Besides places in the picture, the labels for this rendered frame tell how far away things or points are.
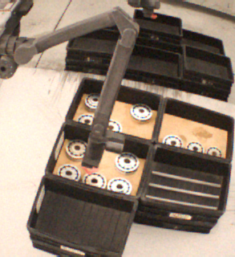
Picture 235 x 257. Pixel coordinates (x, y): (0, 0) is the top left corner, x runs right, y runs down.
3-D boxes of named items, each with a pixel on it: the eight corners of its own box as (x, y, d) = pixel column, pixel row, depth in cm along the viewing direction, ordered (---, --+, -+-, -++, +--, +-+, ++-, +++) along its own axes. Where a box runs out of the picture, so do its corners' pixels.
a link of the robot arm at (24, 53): (127, 0, 137) (125, 6, 128) (141, 30, 143) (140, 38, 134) (18, 42, 148) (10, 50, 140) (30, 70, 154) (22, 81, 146)
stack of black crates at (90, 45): (62, 94, 311) (65, 48, 277) (70, 67, 330) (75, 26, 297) (116, 103, 310) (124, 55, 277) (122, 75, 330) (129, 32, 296)
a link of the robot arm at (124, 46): (124, 19, 141) (122, 26, 132) (140, 24, 141) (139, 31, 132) (92, 120, 163) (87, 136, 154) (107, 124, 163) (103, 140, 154)
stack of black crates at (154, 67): (117, 102, 311) (123, 67, 285) (123, 75, 330) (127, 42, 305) (172, 112, 310) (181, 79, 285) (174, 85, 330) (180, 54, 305)
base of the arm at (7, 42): (2, 49, 151) (3, 26, 142) (19, 50, 151) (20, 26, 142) (-5, 62, 145) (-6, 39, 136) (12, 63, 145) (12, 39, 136)
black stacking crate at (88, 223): (29, 238, 161) (26, 228, 152) (45, 189, 180) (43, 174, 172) (118, 265, 158) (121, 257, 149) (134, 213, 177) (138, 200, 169)
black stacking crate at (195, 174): (135, 213, 178) (139, 200, 169) (149, 160, 197) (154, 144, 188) (216, 226, 175) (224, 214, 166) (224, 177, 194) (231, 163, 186)
